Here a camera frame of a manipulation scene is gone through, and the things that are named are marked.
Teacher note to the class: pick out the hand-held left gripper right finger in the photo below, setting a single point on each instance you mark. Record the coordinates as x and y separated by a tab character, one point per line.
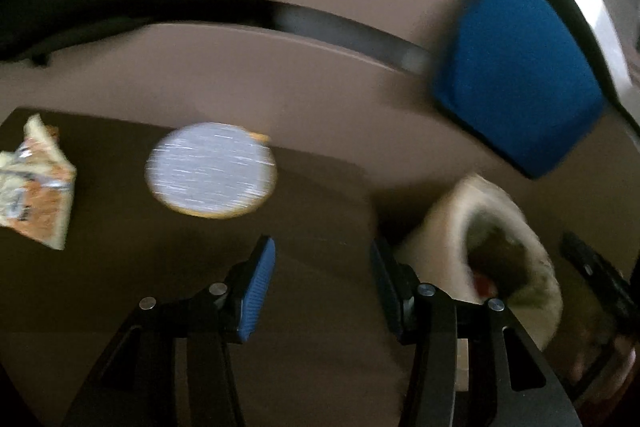
387	287

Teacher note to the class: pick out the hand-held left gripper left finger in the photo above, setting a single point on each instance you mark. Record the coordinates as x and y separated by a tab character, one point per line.
260	287

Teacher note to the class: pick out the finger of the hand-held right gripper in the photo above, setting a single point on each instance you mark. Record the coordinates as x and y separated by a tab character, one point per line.
595	272

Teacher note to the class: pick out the beige plastic trash bag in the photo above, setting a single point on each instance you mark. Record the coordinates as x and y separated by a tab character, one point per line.
440	232

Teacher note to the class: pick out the round silver foil lid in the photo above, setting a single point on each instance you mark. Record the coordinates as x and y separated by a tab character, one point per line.
210	169

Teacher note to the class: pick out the person's right hand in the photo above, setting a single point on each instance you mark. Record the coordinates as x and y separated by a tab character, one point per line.
627	359

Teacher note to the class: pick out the blue cloth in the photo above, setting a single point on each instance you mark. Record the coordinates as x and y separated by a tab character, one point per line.
515	82

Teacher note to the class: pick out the cream printed snack wrapper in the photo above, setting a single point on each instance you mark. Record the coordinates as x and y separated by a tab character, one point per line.
37	187

